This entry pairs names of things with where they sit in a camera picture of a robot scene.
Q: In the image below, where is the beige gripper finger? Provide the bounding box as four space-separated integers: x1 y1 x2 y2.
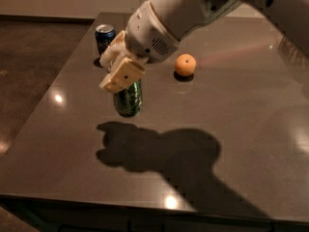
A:
99 30 126 68
99 57 145 94

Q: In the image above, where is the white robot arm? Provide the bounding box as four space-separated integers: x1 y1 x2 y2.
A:
99 0 309 93

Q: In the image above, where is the green soda can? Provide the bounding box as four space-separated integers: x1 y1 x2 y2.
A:
113 80 143 117

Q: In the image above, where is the orange fruit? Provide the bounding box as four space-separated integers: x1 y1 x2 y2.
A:
175 54 196 77

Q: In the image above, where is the blue soda can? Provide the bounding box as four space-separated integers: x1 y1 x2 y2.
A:
95 24 116 54

